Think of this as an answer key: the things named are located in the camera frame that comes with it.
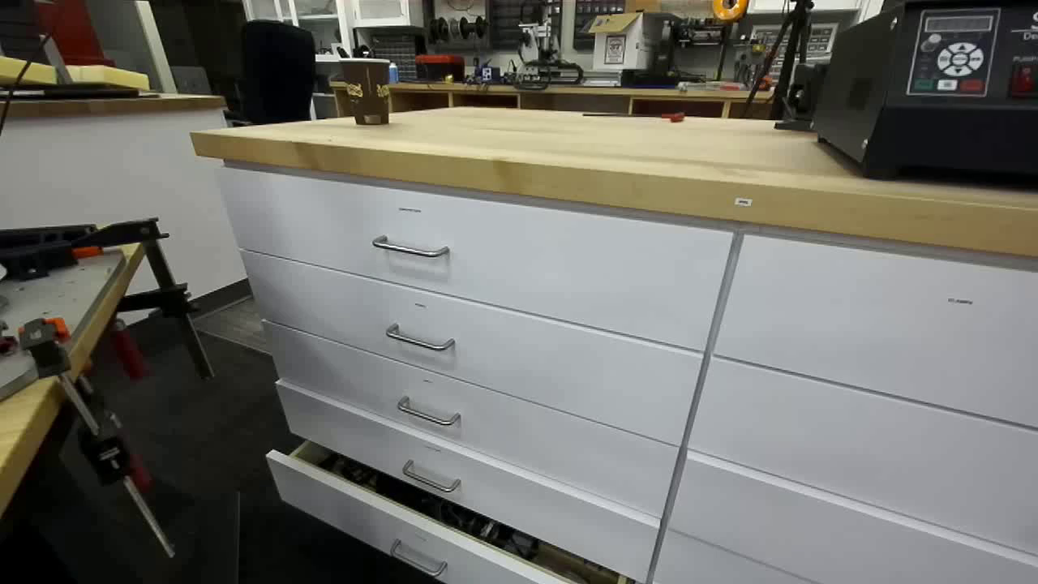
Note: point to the brown paper cup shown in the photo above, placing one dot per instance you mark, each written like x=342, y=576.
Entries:
x=372, y=97

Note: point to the long wooden workbench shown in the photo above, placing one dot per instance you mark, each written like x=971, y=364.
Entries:
x=561, y=95

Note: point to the white cabinet body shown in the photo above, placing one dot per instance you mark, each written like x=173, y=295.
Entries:
x=699, y=399

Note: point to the red black toolbox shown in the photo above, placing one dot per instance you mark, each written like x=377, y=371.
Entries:
x=438, y=66

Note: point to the cardboard box white label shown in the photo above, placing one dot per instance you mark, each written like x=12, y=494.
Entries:
x=616, y=43

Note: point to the open white drawer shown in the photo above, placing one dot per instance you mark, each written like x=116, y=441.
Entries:
x=345, y=504

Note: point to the wide white drawer front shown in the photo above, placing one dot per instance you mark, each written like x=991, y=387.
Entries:
x=691, y=567
x=799, y=529
x=865, y=455
x=886, y=325

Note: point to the black stand leg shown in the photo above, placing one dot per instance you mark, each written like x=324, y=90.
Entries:
x=173, y=295

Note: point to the black control box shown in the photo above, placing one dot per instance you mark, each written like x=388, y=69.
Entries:
x=886, y=97

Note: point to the white counter wood top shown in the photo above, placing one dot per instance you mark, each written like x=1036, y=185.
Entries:
x=107, y=172

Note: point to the orange black bar clamp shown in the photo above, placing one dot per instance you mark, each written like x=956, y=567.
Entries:
x=103, y=439

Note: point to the grey metal plate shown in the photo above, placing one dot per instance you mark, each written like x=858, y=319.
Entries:
x=67, y=302

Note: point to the pale yellow board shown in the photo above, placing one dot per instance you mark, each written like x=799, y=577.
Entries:
x=87, y=77

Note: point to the wooden side table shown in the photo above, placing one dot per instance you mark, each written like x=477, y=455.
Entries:
x=21, y=431

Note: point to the red panel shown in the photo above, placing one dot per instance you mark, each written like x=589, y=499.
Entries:
x=69, y=27

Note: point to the white wall cabinets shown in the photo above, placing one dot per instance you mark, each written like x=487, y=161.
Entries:
x=377, y=12

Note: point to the black camera tripod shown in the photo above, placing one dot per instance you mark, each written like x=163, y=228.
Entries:
x=795, y=53

